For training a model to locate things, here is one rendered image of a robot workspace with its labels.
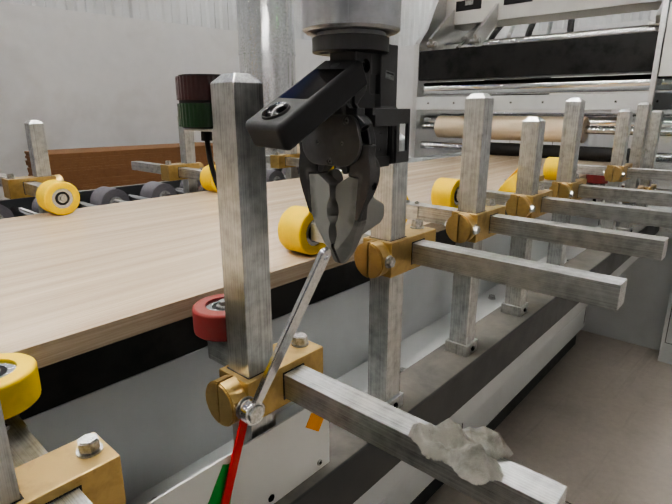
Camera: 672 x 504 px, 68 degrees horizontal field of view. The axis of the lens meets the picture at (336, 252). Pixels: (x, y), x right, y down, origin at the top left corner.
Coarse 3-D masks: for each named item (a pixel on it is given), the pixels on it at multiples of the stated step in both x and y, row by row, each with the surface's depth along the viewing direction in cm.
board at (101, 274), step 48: (288, 192) 151; (0, 240) 96; (48, 240) 96; (96, 240) 96; (144, 240) 96; (192, 240) 96; (0, 288) 70; (48, 288) 70; (96, 288) 70; (144, 288) 70; (192, 288) 70; (0, 336) 55; (48, 336) 55; (96, 336) 58
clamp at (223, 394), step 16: (288, 352) 58; (304, 352) 58; (320, 352) 60; (224, 368) 55; (288, 368) 56; (320, 368) 60; (208, 384) 53; (224, 384) 52; (240, 384) 52; (256, 384) 52; (272, 384) 54; (208, 400) 54; (224, 400) 51; (272, 400) 55; (288, 400) 57; (224, 416) 52
